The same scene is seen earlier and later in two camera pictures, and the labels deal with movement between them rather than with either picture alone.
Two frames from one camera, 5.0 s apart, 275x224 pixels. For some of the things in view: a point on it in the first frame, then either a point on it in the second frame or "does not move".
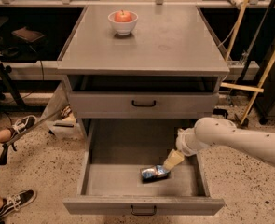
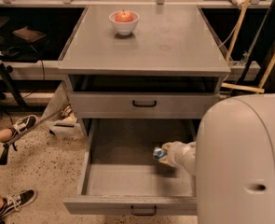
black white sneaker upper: (23, 123) does not move
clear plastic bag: (60, 118) does not move
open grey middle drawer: (111, 154) does not move
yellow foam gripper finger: (173, 159) → (168, 146)
